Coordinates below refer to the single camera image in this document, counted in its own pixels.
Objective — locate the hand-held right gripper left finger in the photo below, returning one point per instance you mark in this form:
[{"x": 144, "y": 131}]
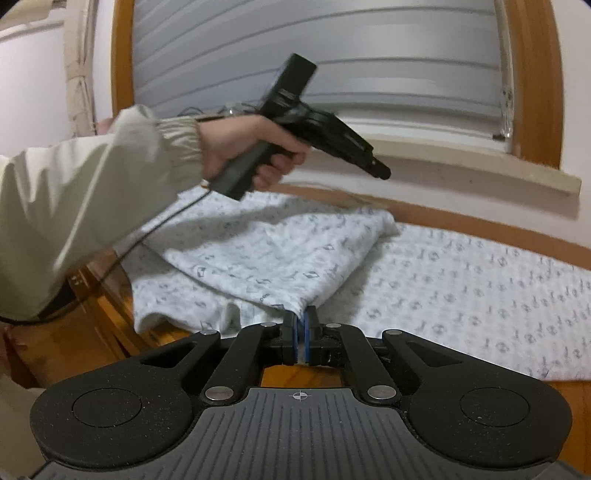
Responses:
[{"x": 294, "y": 344}]

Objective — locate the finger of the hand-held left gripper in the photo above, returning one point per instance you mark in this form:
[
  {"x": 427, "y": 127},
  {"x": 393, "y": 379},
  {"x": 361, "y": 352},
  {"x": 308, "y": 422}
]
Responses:
[{"x": 379, "y": 168}]

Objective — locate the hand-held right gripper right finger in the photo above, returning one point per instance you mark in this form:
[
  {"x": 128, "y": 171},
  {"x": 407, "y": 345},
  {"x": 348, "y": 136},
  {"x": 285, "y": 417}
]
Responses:
[{"x": 310, "y": 344}]

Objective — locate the white patterned garment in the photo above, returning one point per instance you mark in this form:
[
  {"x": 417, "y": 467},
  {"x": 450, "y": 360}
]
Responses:
[{"x": 277, "y": 254}]

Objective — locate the person's left forearm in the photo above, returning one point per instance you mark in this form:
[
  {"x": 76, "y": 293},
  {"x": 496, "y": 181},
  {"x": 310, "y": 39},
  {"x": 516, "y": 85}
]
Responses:
[{"x": 92, "y": 194}]

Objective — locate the person's left hand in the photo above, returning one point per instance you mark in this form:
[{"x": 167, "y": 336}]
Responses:
[{"x": 231, "y": 138}]

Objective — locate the grey window blind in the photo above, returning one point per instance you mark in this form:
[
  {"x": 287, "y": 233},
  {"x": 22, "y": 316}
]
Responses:
[{"x": 346, "y": 46}]

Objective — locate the beige window sill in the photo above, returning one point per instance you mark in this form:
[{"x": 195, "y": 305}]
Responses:
[{"x": 461, "y": 161}]

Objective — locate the beige curtain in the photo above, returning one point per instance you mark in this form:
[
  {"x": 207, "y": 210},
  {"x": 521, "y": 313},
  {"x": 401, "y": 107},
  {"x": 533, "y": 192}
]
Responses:
[{"x": 81, "y": 69}]

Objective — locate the person's light clothing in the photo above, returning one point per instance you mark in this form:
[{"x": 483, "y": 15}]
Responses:
[{"x": 14, "y": 424}]

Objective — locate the wooden window frame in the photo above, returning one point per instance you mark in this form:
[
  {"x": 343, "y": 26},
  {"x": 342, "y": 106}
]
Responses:
[{"x": 535, "y": 83}]

